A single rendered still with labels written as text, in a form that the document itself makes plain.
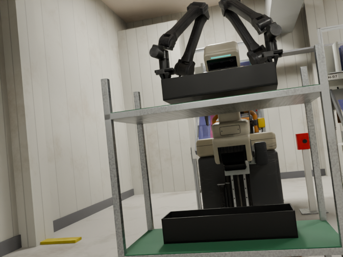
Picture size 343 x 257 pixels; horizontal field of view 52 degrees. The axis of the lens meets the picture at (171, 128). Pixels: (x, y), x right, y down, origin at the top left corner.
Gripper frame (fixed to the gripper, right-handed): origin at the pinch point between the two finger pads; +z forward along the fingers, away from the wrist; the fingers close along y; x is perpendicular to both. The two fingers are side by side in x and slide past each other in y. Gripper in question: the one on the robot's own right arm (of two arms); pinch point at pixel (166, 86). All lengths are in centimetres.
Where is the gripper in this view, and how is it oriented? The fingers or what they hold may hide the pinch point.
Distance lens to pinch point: 192.1
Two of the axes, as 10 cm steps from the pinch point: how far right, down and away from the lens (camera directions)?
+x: 2.5, 0.5, 9.7
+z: 0.9, 9.9, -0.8
